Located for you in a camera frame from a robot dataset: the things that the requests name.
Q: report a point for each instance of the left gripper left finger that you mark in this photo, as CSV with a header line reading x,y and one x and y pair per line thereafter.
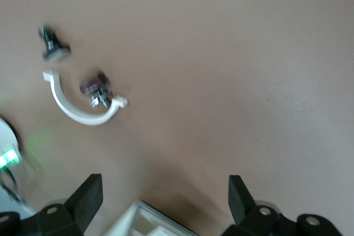
x,y
85,200

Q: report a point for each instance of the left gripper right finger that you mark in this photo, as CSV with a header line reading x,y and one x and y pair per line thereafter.
x,y
240,200

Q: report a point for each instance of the white plastic tray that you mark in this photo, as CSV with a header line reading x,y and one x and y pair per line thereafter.
x,y
127,219

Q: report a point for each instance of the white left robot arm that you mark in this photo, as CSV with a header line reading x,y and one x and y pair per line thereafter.
x,y
7,142

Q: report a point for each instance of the white curved plastic clamp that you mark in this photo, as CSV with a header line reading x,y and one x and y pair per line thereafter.
x,y
56,95

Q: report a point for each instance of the dark brown terminal component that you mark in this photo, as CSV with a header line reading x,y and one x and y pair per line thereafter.
x,y
91,85

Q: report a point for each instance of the brown table mat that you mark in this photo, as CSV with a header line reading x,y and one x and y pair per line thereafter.
x,y
221,53

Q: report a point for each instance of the small black clip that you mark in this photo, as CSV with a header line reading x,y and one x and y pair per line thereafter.
x,y
52,51

